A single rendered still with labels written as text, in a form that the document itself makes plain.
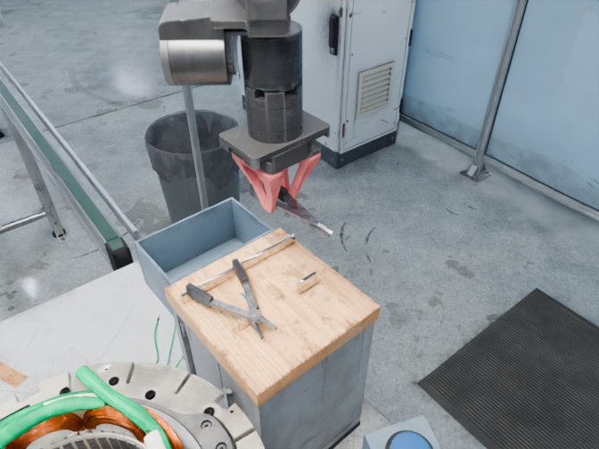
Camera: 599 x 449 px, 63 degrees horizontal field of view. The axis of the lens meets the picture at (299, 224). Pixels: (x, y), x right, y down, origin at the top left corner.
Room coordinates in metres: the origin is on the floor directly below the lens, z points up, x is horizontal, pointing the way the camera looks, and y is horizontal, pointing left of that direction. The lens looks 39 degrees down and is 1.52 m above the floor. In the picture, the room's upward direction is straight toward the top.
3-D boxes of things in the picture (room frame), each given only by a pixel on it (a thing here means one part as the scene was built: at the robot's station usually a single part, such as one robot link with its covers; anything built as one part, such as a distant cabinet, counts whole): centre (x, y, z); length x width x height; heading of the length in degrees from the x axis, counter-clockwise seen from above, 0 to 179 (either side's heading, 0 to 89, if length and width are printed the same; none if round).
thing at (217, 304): (0.38, 0.08, 1.09); 0.06 x 0.01 x 0.01; 65
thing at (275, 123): (0.46, 0.03, 1.30); 0.10 x 0.07 x 0.07; 131
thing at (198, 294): (0.40, 0.12, 1.09); 0.04 x 0.01 x 0.02; 55
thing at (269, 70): (0.46, 0.03, 1.36); 0.07 x 0.06 x 0.07; 91
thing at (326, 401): (0.42, 0.04, 0.91); 0.19 x 0.19 x 0.26; 40
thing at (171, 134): (1.78, 0.43, 0.39); 0.39 x 0.39 x 0.35
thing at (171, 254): (0.54, 0.14, 0.92); 0.17 x 0.11 x 0.28; 130
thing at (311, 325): (0.42, 0.04, 1.05); 0.20 x 0.19 x 0.02; 40
